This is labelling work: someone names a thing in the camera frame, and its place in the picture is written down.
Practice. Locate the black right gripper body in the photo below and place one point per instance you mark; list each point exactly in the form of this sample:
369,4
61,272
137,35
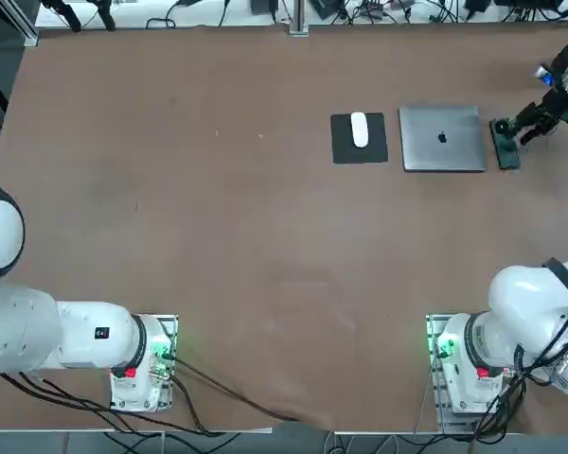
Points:
561,106

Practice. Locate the dark green model phone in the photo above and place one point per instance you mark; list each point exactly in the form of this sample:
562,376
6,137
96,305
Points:
507,153

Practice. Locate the white computer mouse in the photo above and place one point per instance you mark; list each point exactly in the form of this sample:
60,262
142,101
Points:
359,130

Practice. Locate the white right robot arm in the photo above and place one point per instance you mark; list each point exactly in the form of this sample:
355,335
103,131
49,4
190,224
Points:
520,302

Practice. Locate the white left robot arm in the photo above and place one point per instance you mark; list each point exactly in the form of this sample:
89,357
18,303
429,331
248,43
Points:
76,336

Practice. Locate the silver closed laptop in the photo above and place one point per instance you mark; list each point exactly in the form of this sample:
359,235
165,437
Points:
442,151

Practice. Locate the black square mouse pad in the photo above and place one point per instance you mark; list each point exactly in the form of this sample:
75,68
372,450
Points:
376,151

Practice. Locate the black power adapter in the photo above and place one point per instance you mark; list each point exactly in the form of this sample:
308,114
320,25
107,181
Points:
264,5

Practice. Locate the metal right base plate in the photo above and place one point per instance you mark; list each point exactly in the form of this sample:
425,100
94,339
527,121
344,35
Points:
431,340

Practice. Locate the metal base plate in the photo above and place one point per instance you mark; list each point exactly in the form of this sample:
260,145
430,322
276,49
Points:
170,326
431,340

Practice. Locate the aluminium table post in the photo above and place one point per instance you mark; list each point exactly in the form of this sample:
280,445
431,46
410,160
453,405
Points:
298,19

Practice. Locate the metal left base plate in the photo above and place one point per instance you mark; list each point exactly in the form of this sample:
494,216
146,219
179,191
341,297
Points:
170,326

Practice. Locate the aluminium corner rail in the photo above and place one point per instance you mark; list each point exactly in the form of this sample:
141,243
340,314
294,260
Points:
23,28

